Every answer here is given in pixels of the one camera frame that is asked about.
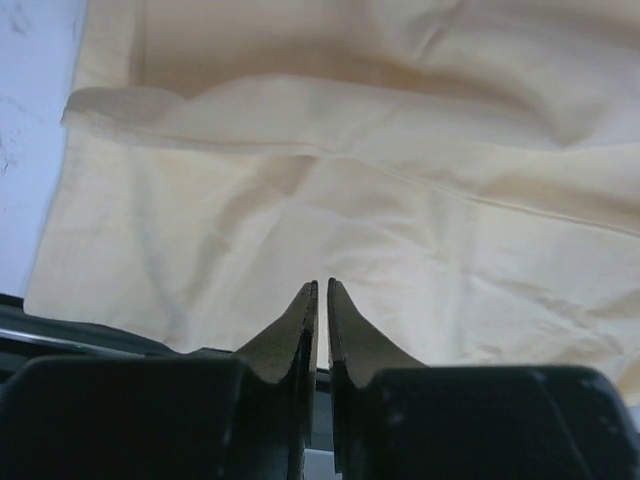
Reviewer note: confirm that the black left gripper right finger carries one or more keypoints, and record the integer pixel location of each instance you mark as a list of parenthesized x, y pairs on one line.
[(396, 418)]

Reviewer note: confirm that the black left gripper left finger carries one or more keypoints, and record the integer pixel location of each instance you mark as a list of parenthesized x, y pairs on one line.
[(246, 415)]

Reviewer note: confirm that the yellow t shirt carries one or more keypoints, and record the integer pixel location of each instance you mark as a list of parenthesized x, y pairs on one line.
[(468, 169)]

